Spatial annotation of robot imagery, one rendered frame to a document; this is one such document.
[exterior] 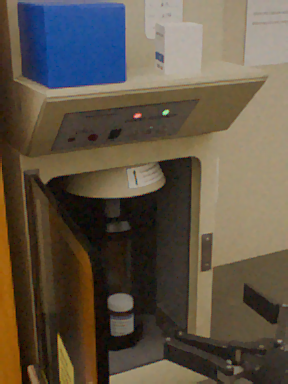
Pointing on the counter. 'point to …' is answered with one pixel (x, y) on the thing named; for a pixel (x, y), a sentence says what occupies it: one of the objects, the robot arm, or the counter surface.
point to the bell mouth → (115, 181)
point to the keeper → (206, 252)
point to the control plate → (123, 118)
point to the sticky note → (65, 365)
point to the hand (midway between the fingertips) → (207, 305)
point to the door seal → (103, 306)
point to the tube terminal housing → (205, 155)
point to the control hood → (198, 88)
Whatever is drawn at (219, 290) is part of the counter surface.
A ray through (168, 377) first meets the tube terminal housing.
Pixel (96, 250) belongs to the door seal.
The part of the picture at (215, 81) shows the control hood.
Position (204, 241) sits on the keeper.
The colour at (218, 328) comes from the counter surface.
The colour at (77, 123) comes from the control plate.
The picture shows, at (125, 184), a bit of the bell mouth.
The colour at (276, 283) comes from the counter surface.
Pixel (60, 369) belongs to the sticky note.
